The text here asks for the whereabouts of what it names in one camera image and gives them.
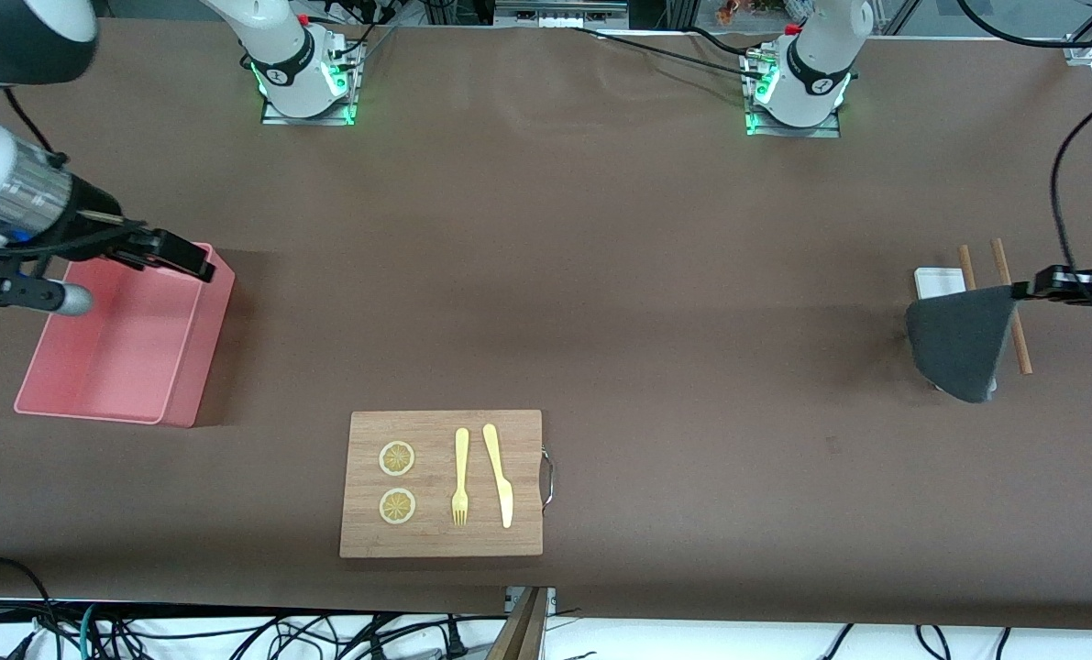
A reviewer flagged yellow plastic fork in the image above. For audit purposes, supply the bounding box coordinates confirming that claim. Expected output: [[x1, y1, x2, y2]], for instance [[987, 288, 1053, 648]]
[[451, 428, 470, 526]]

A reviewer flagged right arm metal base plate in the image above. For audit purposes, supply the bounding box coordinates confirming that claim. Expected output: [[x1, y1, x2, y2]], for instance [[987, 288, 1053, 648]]
[[259, 37, 360, 127]]

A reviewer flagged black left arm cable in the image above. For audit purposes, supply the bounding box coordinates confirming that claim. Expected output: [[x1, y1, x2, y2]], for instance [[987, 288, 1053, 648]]
[[956, 0, 1092, 276]]

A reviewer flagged pink plastic bin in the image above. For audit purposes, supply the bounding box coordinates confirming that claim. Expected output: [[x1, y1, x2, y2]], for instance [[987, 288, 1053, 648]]
[[14, 242, 236, 429]]

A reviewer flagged grey power strip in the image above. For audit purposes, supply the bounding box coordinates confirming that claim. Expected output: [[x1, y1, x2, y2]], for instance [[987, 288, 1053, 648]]
[[494, 0, 631, 29]]

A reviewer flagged white rectangular tray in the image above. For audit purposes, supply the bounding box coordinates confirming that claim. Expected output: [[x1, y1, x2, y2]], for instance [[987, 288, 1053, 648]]
[[914, 267, 998, 395]]

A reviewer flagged wooden cutting board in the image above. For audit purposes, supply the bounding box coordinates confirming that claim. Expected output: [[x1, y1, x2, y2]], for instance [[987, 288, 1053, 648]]
[[339, 410, 544, 559]]

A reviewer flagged yellow plastic knife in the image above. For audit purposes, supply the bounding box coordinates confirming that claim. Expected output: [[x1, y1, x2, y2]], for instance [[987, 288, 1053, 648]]
[[482, 423, 514, 529]]

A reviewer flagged black cable across table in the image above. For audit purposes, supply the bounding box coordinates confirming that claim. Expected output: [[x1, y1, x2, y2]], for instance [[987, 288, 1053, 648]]
[[568, 26, 778, 82]]

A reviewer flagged dark grey microfibre cloth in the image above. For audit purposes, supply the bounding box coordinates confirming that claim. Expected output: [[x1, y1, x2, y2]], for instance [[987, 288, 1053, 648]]
[[905, 284, 1016, 404]]

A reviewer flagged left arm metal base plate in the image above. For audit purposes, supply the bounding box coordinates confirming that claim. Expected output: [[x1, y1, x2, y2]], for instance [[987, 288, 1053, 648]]
[[745, 46, 843, 139]]

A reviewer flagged wooden beam under table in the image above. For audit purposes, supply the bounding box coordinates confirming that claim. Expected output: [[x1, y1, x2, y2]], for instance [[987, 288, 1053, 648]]
[[486, 587, 548, 660]]

